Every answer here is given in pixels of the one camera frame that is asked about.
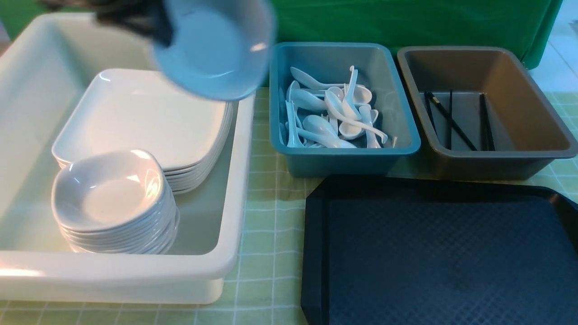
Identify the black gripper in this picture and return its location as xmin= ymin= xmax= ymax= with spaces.
xmin=38 ymin=0 xmax=173 ymax=47

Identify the white bowl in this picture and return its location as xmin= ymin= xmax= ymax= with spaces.
xmin=151 ymin=0 xmax=277 ymax=101

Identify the white spoon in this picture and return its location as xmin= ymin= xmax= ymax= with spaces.
xmin=298 ymin=115 xmax=357 ymax=149
xmin=290 ymin=66 xmax=349 ymax=90
xmin=324 ymin=88 xmax=388 ymax=144
xmin=341 ymin=65 xmax=362 ymax=120

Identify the black chopstick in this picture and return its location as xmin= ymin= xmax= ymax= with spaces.
xmin=427 ymin=91 xmax=477 ymax=151
xmin=424 ymin=91 xmax=438 ymax=137
xmin=446 ymin=90 xmax=453 ymax=150

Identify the stack of white square plates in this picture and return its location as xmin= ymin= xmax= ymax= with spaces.
xmin=51 ymin=69 xmax=234 ymax=194

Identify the large white plastic tub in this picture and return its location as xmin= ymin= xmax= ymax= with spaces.
xmin=0 ymin=13 xmax=258 ymax=304

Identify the stack of white bowls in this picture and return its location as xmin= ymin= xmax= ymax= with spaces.
xmin=51 ymin=149 xmax=181 ymax=255

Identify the white spoon front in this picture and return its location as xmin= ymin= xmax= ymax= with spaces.
xmin=298 ymin=115 xmax=357 ymax=149

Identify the teal plastic bin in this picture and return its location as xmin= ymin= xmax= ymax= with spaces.
xmin=269 ymin=42 xmax=421 ymax=178

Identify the green checked tablecloth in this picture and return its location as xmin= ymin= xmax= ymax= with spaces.
xmin=0 ymin=87 xmax=578 ymax=325

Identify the black serving tray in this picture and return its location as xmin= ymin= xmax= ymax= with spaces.
xmin=301 ymin=175 xmax=578 ymax=325

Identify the brown plastic bin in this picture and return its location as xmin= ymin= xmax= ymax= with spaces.
xmin=397 ymin=46 xmax=577 ymax=181

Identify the green backdrop cloth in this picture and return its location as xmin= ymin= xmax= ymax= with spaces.
xmin=1 ymin=0 xmax=561 ymax=92

